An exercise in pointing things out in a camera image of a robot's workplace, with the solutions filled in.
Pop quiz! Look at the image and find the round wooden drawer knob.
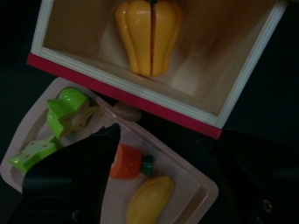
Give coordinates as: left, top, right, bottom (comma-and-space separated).
112, 101, 144, 123

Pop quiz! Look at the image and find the wooden drawer with red front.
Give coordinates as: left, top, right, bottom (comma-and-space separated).
26, 0, 290, 140

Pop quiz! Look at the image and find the yellow toy banana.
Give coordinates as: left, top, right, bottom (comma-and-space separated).
126, 174, 175, 224

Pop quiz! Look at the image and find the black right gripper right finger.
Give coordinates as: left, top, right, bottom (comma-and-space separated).
211, 129, 299, 224

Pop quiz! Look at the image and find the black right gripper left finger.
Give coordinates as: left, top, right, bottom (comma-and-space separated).
5, 122, 123, 224

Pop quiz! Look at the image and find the orange toy carrot piece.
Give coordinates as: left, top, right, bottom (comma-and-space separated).
107, 143, 155, 180

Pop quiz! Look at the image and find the yellow toy bell pepper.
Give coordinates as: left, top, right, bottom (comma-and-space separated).
114, 0, 184, 79

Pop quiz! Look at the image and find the green toy pepper half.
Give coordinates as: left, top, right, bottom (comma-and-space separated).
46, 87, 99, 140
7, 135, 64, 175

